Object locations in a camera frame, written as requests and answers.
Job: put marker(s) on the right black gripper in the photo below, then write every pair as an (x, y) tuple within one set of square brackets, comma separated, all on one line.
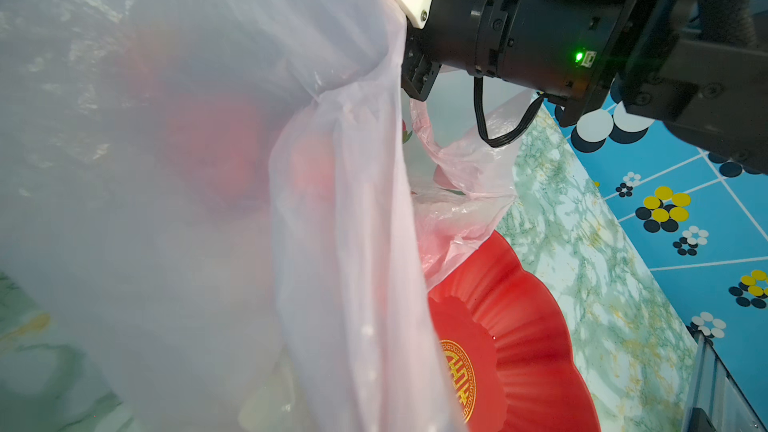
[(418, 72)]

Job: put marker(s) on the pink plastic bag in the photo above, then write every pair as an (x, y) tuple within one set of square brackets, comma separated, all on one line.
[(212, 198)]

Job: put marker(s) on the red flower-shaped plate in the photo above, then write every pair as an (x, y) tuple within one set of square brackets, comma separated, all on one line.
[(508, 348)]

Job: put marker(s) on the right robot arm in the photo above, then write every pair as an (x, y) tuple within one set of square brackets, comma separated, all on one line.
[(697, 66)]

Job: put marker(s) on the aluminium front rail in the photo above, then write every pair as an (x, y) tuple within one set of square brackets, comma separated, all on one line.
[(715, 402)]

